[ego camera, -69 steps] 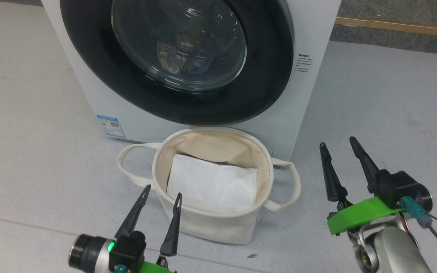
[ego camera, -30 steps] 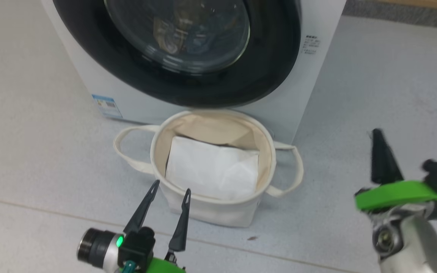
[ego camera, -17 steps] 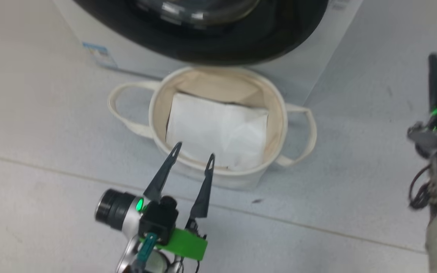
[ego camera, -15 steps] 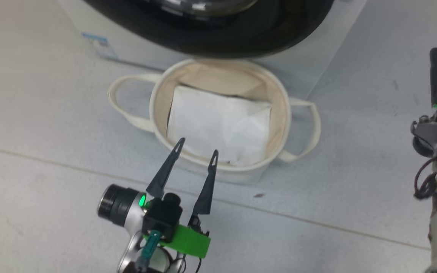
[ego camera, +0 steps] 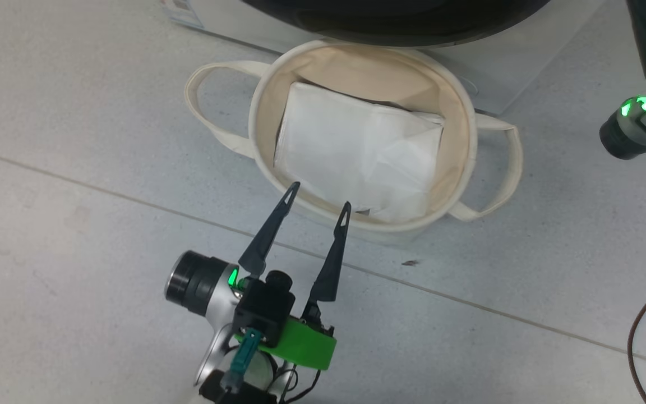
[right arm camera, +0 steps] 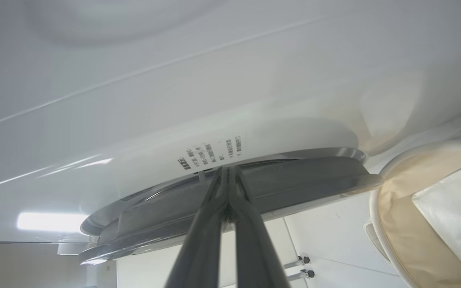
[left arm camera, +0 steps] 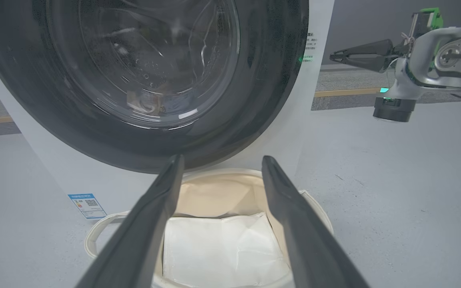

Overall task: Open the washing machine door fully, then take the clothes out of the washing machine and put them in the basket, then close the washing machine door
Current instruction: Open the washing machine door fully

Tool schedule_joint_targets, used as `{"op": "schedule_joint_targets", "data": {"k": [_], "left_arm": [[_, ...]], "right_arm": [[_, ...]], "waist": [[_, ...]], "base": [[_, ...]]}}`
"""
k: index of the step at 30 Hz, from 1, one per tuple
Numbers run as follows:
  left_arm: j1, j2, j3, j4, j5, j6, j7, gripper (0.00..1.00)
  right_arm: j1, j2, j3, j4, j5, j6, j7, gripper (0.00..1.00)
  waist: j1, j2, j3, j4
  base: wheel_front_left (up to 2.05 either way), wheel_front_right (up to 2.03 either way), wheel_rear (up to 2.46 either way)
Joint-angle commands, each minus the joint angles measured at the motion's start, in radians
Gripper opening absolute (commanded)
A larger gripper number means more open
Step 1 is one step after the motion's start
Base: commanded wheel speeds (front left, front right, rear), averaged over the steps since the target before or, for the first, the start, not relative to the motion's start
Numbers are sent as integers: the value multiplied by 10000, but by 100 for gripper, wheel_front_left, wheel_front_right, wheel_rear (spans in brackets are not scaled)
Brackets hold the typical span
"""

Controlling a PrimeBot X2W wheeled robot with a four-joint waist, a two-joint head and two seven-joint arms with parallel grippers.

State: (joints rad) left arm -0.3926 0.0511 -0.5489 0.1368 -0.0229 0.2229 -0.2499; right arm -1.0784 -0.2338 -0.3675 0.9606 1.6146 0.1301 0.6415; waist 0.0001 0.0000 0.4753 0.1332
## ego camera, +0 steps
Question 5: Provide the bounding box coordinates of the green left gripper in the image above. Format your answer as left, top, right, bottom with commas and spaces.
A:
236, 181, 352, 371

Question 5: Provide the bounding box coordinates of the round dark washing machine door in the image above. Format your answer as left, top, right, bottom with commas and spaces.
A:
239, 0, 553, 48

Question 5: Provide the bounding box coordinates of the cream fabric laundry basket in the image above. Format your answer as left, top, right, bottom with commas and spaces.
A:
184, 39, 524, 245

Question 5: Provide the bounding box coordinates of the white washing machine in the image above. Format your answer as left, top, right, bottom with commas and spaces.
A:
160, 0, 604, 116

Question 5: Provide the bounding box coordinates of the white cloth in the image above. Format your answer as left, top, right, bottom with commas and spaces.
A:
273, 81, 446, 224

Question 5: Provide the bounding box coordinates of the blue energy label sticker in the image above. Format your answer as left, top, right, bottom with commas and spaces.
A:
161, 0, 206, 30

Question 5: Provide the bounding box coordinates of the teal plug left camera cable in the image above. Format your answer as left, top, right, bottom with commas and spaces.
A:
223, 328, 322, 404

